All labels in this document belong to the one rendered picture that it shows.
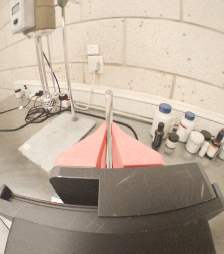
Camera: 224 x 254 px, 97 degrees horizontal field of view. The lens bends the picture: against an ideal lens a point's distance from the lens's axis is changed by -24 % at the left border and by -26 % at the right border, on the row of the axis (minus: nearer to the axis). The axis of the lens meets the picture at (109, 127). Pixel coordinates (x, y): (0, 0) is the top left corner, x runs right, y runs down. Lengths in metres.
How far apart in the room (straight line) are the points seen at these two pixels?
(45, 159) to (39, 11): 0.45
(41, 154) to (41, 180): 0.10
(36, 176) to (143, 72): 0.56
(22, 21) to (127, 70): 0.45
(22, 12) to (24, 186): 0.48
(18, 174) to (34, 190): 0.10
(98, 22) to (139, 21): 0.19
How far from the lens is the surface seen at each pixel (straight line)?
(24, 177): 0.47
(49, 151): 0.48
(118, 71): 0.62
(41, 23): 0.40
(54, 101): 0.45
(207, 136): 0.55
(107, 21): 0.64
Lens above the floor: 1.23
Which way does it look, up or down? 37 degrees down
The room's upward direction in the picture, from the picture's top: straight up
